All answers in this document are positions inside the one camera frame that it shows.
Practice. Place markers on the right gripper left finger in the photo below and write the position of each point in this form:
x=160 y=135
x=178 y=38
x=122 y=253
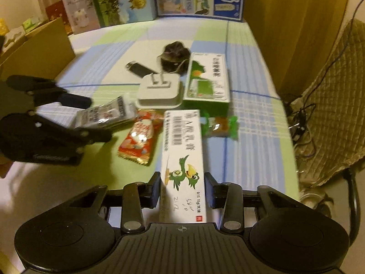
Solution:
x=136 y=197

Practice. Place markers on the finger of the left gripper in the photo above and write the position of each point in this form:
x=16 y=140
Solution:
x=80 y=137
x=46 y=91

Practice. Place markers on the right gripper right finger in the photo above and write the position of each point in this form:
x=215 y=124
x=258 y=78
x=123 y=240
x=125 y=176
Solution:
x=228 y=198

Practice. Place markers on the white bird ointment box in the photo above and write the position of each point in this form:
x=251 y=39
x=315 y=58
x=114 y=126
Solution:
x=182 y=198

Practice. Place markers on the silver black snack packet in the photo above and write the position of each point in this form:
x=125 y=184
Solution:
x=120 y=110

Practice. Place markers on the brown cardboard box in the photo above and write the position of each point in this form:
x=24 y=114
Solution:
x=44 y=53

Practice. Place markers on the red snack packet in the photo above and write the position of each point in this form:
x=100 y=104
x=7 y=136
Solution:
x=138 y=146

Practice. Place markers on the green wrapped candy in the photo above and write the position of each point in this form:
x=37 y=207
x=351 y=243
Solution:
x=218 y=126

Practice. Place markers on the red gift box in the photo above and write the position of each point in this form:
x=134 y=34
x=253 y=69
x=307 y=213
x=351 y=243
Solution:
x=57 y=10

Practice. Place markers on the white appliance box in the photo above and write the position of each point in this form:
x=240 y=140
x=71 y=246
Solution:
x=81 y=15

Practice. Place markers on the checkered bed sheet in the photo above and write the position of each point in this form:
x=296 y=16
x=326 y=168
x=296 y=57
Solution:
x=125 y=60

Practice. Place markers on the black usb stick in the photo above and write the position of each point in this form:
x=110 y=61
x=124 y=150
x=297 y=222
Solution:
x=139 y=69

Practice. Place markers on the white power adapter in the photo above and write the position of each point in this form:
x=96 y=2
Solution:
x=160 y=92

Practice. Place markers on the green white medicine box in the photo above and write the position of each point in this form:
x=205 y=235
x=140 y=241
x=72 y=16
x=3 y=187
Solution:
x=207 y=84

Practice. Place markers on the quilted olive chair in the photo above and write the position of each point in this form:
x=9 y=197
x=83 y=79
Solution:
x=335 y=127

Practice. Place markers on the dark velvet scrunchie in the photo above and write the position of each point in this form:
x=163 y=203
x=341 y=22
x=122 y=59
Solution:
x=175 y=58

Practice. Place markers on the yellow-brown curtain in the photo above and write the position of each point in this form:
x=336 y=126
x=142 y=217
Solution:
x=295 y=37

